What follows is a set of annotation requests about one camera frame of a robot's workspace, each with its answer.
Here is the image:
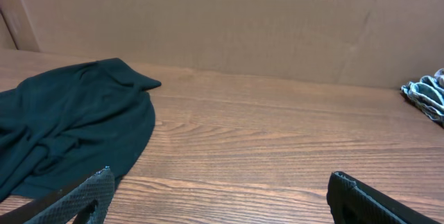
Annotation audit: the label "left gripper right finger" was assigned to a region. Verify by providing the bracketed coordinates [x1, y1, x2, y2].
[327, 171, 439, 224]

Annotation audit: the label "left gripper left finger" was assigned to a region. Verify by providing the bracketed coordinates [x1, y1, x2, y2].
[1, 166, 115, 224]

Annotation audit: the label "black t-shirt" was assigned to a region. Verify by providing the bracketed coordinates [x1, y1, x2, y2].
[1, 58, 160, 198]

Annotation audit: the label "light blue printed t-shirt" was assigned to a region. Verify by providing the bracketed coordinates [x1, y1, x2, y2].
[400, 68, 443, 126]

